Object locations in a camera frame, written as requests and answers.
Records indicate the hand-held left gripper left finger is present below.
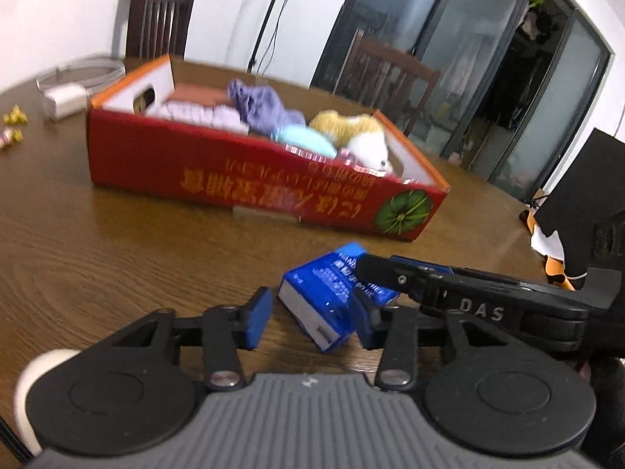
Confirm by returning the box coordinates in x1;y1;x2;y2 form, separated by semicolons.
113;286;273;392

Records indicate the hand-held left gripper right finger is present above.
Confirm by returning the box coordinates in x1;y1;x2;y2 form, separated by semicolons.
349;293;511;392

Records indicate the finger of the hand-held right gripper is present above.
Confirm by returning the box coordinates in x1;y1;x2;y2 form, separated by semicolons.
391;255;522;288
355;253;593;328

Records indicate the blue tissue pack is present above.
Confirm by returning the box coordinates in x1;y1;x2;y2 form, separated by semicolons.
277;242;402;353

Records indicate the red cardboard box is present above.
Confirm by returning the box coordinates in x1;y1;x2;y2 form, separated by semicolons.
87;55;451;243

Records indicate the teal plush toy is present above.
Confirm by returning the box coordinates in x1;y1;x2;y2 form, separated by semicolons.
276;125;338;160

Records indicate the purple knitted cloth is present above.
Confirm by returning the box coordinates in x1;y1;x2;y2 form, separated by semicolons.
227;78;306;136

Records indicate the orange and white toy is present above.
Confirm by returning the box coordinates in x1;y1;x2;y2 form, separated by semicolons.
518;188;577;292

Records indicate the black bag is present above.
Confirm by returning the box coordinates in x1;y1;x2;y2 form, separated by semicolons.
532;127;625;279

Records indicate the yellow and white plush toy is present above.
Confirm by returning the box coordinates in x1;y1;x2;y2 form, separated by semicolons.
310;111;395;175

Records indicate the dark wooden chair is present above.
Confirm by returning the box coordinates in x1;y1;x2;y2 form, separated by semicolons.
334;29;443;134
124;0;197;59

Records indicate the sliding glass door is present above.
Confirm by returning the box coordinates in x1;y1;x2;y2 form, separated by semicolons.
310;0;614;202

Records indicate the white foam cylinder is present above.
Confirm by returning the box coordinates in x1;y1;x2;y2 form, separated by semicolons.
14;349;79;456

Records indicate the white charger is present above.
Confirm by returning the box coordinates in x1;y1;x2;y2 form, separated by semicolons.
43;83;89;121

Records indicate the black stand pole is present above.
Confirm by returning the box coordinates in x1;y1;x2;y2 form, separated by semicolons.
246;0;308;77

